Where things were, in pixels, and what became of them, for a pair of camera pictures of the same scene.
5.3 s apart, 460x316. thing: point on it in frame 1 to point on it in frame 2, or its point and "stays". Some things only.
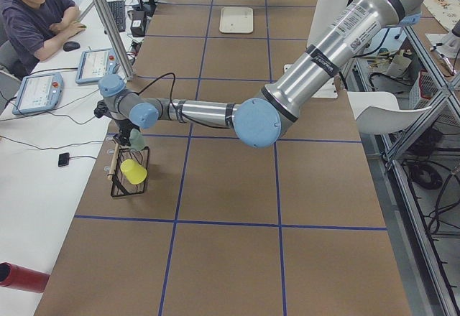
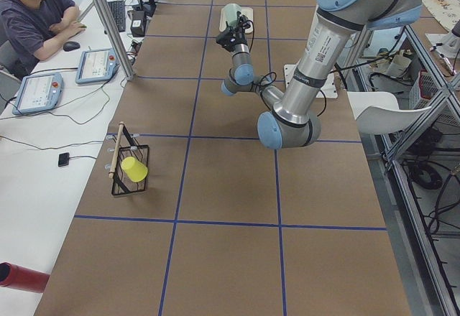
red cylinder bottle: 19,277 stays
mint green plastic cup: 136,140 to 231,14
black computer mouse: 70,46 stays
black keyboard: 118,11 stays
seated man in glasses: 34,18 stays
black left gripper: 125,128 to 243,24
